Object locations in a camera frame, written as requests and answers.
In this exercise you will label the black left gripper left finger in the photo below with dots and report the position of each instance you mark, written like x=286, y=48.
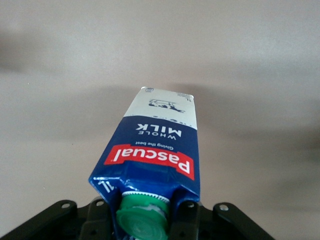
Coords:
x=96, y=220

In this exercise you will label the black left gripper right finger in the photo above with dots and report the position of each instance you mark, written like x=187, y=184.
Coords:
x=190, y=222

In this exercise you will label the blue white Pascal milk carton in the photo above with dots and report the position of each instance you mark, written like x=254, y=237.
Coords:
x=155, y=140

